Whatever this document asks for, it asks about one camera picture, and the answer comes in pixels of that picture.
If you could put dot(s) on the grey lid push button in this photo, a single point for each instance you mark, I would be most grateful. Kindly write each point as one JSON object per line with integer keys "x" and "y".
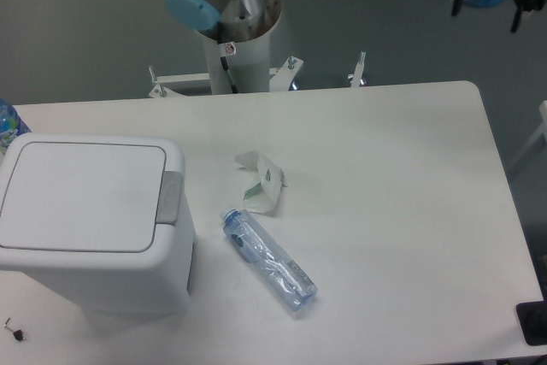
{"x": 169, "y": 198}

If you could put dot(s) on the crumpled white paper wrapper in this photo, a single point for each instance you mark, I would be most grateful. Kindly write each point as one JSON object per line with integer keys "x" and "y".
{"x": 263, "y": 194}

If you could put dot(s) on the white plastic trash can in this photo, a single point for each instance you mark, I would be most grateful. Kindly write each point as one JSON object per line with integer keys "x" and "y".
{"x": 154, "y": 281}

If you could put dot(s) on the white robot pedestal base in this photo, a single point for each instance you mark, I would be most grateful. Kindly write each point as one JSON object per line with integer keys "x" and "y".
{"x": 237, "y": 55}

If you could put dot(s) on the white trash can lid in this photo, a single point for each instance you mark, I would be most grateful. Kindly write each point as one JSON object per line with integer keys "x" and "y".
{"x": 80, "y": 197}

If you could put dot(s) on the white frame at right edge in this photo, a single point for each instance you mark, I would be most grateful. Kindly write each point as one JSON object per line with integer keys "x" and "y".
{"x": 531, "y": 148}

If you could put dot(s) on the blue labelled drink bottle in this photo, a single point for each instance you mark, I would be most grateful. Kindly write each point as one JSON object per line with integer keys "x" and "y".
{"x": 12, "y": 125}

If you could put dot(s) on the black device at table edge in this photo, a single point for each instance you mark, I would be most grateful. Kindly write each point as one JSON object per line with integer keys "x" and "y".
{"x": 532, "y": 318}

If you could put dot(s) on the empty clear plastic bottle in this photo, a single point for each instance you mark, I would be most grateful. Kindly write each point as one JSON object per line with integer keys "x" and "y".
{"x": 256, "y": 245}

